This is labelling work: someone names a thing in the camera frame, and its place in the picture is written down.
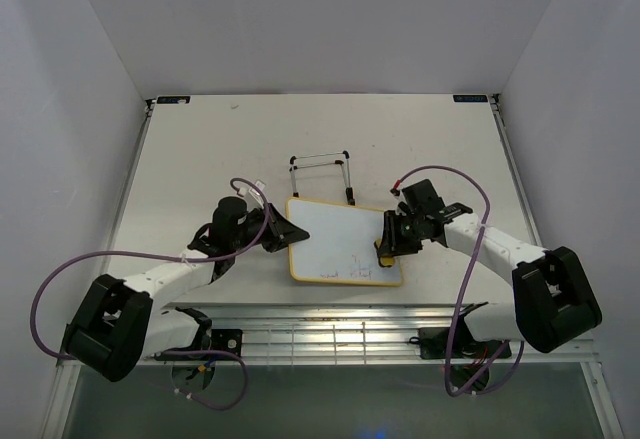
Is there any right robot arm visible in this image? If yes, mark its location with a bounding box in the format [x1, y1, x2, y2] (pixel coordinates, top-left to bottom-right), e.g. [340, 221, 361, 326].
[375, 179, 603, 356]

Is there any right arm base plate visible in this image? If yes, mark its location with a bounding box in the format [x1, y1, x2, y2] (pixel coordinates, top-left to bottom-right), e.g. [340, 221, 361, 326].
[407, 326, 511, 363]

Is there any yellow black whiteboard eraser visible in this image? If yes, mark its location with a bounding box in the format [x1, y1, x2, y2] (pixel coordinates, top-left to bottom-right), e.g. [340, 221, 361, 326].
[374, 240, 395, 268]

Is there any right blue table label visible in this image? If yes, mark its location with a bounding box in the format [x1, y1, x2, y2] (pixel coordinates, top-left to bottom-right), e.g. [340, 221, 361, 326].
[452, 94, 489, 103]

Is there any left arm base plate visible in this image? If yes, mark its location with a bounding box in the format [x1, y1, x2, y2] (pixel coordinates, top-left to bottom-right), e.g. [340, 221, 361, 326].
[152, 329, 244, 362]

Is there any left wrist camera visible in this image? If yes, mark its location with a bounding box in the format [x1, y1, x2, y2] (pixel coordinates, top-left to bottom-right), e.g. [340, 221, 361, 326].
[236, 180, 266, 208]

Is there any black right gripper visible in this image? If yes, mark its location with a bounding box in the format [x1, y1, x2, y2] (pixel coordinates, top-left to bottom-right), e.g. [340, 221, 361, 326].
[378, 210, 424, 257]

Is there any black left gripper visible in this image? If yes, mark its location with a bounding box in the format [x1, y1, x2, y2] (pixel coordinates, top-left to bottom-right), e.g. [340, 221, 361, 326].
[231, 202, 309, 252]

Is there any blue table label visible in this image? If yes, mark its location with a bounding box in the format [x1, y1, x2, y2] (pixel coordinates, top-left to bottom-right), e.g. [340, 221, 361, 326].
[156, 96, 191, 105]
[452, 94, 489, 103]

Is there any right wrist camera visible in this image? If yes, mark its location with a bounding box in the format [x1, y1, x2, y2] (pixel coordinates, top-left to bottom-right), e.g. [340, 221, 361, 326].
[390, 180, 410, 215]

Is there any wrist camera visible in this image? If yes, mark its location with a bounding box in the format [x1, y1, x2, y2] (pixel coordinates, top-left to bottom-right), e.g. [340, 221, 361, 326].
[236, 180, 266, 208]
[390, 180, 410, 215]

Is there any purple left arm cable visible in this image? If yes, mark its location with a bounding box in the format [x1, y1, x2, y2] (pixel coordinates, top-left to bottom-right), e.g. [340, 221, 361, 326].
[29, 177, 274, 411]

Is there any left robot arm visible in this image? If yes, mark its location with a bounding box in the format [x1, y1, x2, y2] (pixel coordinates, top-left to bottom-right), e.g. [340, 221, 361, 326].
[62, 197, 310, 382]

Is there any left blue table label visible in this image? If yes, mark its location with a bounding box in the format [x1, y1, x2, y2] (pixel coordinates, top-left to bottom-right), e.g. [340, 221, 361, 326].
[156, 96, 191, 105]

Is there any yellow framed whiteboard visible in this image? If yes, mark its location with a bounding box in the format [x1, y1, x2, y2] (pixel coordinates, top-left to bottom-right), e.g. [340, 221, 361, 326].
[286, 197, 404, 287]

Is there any aluminium table frame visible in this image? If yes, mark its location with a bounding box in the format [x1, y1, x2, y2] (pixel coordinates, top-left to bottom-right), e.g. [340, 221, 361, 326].
[39, 93, 626, 439]

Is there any wire whiteboard stand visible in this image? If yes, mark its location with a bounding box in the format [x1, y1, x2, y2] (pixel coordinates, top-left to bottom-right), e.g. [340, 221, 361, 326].
[289, 150, 356, 206]

